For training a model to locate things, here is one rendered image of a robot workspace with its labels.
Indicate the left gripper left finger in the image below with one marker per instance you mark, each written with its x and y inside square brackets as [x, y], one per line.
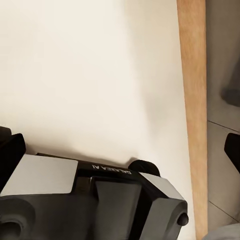
[12, 150]

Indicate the cabinet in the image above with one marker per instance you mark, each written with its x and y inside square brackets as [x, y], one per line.
[222, 110]

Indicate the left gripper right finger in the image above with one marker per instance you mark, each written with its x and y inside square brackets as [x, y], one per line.
[232, 149]

